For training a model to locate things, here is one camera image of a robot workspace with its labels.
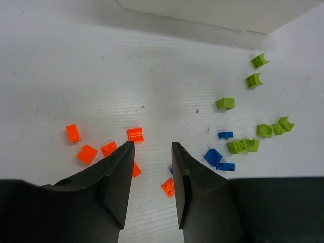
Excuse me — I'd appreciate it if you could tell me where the orange flat lego plate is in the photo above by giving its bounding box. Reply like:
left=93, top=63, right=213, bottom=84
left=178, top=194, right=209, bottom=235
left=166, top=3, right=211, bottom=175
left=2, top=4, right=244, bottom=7
left=77, top=145, right=98, bottom=165

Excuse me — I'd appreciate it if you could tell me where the green square lego brick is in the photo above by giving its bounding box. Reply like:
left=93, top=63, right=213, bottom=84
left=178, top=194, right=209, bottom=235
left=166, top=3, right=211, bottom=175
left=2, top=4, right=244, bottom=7
left=227, top=139, right=247, bottom=154

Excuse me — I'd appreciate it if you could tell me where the green curved lego piece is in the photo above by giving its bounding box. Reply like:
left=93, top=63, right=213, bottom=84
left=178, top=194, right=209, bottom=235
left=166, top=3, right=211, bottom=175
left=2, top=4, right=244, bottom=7
left=246, top=73, right=263, bottom=89
left=251, top=53, right=269, bottom=69

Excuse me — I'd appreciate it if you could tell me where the green round-hollow lego piece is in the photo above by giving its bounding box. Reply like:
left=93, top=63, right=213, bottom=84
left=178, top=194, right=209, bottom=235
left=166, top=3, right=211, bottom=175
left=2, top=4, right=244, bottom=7
left=256, top=124, right=273, bottom=138

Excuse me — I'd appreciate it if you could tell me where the orange two-stud lego brick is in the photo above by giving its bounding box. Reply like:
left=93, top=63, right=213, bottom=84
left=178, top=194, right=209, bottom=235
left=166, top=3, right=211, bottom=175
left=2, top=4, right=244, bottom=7
left=161, top=178, right=175, bottom=198

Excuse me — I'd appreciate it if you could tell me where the white divided sorting tray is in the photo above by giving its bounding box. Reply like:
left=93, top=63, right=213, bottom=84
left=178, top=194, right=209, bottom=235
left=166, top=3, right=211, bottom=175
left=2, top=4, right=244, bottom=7
left=119, top=0, right=323, bottom=34

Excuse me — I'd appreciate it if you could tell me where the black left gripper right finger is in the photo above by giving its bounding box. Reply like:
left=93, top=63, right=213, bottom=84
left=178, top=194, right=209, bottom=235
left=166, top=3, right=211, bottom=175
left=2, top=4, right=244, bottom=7
left=171, top=142, right=323, bottom=242

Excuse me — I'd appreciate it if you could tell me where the blue small lego brick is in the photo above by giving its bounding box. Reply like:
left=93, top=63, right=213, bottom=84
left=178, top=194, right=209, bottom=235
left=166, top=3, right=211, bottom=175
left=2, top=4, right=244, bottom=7
left=218, top=131, right=234, bottom=139

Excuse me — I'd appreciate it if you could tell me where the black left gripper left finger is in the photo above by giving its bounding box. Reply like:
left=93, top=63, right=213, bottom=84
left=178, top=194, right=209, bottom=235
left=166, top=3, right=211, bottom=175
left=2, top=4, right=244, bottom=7
left=1, top=141, right=135, bottom=242

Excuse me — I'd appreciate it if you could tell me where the blue curved lego piece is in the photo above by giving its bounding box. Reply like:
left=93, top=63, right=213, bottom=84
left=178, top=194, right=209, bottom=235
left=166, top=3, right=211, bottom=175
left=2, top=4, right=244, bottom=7
left=203, top=148, right=223, bottom=167

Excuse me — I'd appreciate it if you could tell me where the green two-stud lego brick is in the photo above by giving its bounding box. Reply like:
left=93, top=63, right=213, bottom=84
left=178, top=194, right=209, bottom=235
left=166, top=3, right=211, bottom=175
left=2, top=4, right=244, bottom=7
left=272, top=123, right=286, bottom=135

